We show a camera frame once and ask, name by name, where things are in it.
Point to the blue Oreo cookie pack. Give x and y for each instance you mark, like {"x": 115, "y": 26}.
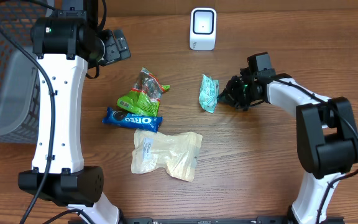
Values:
{"x": 132, "y": 121}

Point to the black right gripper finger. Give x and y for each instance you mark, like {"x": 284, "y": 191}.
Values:
{"x": 227, "y": 92}
{"x": 225, "y": 98}

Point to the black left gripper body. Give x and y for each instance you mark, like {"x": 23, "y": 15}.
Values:
{"x": 115, "y": 50}

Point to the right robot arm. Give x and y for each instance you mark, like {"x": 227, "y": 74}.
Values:
{"x": 326, "y": 135}

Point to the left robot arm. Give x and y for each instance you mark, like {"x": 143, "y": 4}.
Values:
{"x": 65, "y": 45}

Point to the teal snack packet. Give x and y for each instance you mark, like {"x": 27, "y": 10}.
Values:
{"x": 208, "y": 96}

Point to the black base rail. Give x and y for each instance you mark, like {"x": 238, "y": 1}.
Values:
{"x": 258, "y": 220}

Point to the grey plastic mesh basket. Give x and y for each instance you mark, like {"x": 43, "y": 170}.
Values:
{"x": 19, "y": 79}

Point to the beige paper pouch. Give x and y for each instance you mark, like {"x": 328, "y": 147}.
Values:
{"x": 177, "y": 154}

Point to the green snack packet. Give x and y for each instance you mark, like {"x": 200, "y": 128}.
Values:
{"x": 145, "y": 95}

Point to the white barcode scanner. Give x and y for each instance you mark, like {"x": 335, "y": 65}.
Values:
{"x": 203, "y": 29}

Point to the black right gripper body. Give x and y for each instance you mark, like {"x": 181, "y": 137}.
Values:
{"x": 242, "y": 91}

